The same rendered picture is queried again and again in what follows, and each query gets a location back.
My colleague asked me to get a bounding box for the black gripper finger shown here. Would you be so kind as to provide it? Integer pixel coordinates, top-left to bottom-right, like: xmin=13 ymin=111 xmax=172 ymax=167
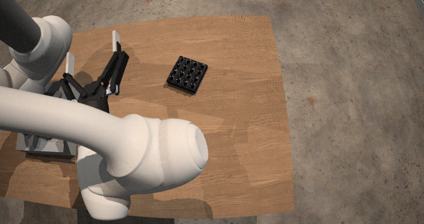
xmin=90 ymin=30 xmax=129 ymax=96
xmin=59 ymin=52 xmax=88 ymax=102

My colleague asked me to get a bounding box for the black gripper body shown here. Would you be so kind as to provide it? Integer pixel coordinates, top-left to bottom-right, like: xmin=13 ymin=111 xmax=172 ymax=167
xmin=77 ymin=81 xmax=110 ymax=113

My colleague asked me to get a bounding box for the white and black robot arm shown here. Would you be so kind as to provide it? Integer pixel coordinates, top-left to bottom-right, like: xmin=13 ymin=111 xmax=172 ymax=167
xmin=0 ymin=0 xmax=209 ymax=221

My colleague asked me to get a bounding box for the black knob box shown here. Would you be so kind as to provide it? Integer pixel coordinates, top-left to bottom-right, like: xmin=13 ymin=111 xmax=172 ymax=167
xmin=167 ymin=56 xmax=208 ymax=93

